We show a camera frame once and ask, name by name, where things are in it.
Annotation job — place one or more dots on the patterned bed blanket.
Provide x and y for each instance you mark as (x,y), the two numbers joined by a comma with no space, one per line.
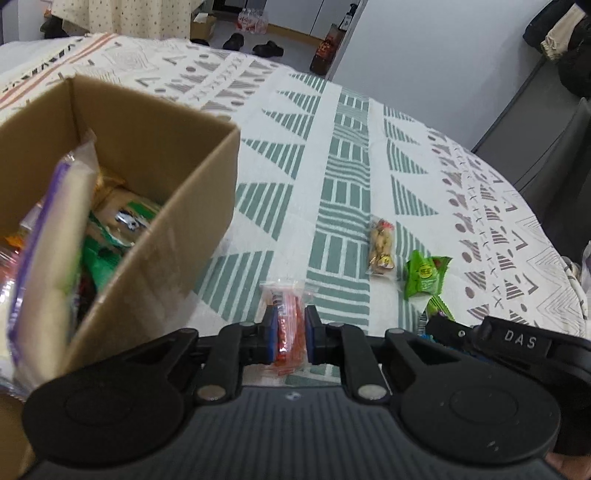
(316,162)

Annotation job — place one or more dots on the pack of water bottles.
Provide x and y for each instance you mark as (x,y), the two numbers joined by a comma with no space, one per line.
(251,20)

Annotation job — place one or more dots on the black shoe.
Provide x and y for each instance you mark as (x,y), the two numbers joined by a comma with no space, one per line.
(234,42)
(268,50)

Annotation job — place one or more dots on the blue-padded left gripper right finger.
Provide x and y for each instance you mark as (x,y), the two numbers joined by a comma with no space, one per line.
(355,354)

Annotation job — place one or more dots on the red bag by wall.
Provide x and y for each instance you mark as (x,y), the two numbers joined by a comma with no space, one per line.
(325,53)

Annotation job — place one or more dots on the blue candy packet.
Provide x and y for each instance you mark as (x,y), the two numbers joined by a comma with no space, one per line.
(422,326)

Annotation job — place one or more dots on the red-orange sausage snack packet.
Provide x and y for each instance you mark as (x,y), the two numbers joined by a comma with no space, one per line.
(288,298)

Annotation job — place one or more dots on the green snack packet in box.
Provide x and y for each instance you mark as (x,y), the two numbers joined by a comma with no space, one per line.
(102,252)

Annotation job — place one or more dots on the round pastry teal packet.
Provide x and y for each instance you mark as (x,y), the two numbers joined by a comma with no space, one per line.
(127,219)

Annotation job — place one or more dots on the brown cardboard box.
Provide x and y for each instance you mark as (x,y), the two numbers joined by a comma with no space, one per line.
(116,399)

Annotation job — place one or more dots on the green candy packet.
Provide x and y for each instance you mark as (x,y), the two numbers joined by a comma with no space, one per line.
(425,274)

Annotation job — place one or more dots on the dotted cream tablecloth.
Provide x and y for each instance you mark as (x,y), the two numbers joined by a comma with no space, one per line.
(149,19)

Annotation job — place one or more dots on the person's right hand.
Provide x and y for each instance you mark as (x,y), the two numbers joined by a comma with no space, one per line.
(571,467)

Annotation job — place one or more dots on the small cardboard box on floor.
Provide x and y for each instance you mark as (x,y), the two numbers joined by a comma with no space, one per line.
(202,26)

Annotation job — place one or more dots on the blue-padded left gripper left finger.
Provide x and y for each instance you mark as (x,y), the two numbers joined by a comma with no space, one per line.
(224,356)

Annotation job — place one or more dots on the peanut snack packet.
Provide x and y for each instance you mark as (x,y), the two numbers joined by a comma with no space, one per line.
(381,243)

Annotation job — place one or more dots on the dark clothing pile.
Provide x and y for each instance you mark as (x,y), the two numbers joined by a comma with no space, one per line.
(561,33)

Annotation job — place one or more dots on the purple long cake package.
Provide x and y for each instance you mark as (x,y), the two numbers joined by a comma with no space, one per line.
(41,318)

